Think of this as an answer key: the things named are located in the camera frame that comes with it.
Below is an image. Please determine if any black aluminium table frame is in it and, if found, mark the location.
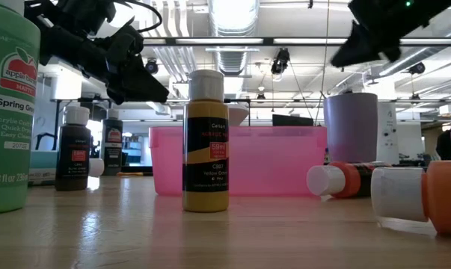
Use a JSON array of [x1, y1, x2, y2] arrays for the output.
[[90, 164, 153, 176]]

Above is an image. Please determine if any yellow ochre paint bottle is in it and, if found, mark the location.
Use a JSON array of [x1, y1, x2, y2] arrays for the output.
[[182, 69, 230, 213]]

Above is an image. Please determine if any lilac plastic cup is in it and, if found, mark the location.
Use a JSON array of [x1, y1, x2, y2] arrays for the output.
[[323, 92, 378, 164]]

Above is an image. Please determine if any black paint bottle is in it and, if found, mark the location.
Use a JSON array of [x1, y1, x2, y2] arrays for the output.
[[101, 108, 124, 176]]

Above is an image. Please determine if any black ceiling spotlight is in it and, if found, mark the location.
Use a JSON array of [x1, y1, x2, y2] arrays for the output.
[[144, 58, 159, 75], [408, 61, 426, 75]]

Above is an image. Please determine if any large green paint bottle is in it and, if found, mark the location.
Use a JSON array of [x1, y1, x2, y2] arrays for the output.
[[0, 0, 42, 216]]

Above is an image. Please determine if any black overhead light rail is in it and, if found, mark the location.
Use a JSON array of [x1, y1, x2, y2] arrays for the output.
[[142, 36, 451, 46]]

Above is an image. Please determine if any blue lit shelving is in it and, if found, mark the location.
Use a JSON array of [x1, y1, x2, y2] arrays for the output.
[[122, 132, 153, 167]]

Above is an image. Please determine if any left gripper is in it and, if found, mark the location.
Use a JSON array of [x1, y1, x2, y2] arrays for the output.
[[40, 22, 170, 106]]

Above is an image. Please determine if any small dark brown paint bottle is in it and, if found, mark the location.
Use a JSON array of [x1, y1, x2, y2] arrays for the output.
[[55, 105, 92, 192]]

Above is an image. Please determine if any pink translucent plastic bin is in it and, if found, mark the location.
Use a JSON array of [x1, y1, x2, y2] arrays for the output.
[[148, 126, 328, 198]]

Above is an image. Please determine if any red-orange paint bottle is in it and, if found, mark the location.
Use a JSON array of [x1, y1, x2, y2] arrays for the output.
[[306, 161, 393, 200]]

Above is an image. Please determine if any black background monitor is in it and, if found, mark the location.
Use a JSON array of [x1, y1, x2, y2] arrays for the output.
[[271, 114, 315, 127]]

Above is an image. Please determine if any black hanging camera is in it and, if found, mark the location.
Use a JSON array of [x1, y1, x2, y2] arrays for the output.
[[270, 47, 291, 75]]

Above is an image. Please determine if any person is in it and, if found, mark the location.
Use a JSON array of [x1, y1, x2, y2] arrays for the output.
[[436, 129, 451, 161]]

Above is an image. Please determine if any silver ventilation duct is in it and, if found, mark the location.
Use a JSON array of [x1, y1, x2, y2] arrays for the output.
[[208, 0, 262, 75]]

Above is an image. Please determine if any orange paint bottle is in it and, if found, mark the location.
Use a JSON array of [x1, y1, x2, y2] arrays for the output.
[[370, 160, 451, 236]]

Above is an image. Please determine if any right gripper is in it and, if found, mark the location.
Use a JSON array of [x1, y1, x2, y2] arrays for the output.
[[330, 0, 417, 69]]

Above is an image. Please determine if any white pillar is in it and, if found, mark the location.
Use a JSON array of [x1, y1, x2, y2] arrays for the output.
[[376, 102, 400, 165]]

